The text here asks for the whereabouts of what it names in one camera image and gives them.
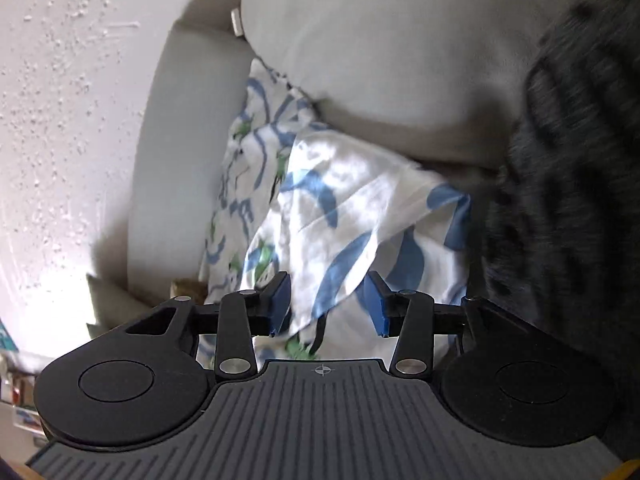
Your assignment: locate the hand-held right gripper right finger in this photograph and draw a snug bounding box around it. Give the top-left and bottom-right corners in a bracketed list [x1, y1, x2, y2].
[365, 270, 541, 379]

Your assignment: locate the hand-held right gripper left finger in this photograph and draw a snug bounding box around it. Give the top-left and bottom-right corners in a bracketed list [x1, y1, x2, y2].
[125, 271, 292, 380]

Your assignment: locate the white blue printed garment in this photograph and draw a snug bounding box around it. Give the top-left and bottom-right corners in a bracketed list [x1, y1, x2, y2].
[197, 57, 472, 361]

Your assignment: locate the grey sofa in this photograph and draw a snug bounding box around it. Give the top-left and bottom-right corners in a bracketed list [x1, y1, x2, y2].
[87, 0, 601, 341]

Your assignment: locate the dark patterned fleece clothing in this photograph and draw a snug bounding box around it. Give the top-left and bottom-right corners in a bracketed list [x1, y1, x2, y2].
[470, 0, 640, 466]

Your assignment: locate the grey sofa back cushion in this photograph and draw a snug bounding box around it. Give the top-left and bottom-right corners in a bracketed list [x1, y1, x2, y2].
[240, 0, 601, 167]

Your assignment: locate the blurred colourful clutter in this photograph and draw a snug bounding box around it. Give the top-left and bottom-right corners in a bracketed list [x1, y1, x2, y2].
[0, 320, 47, 443]

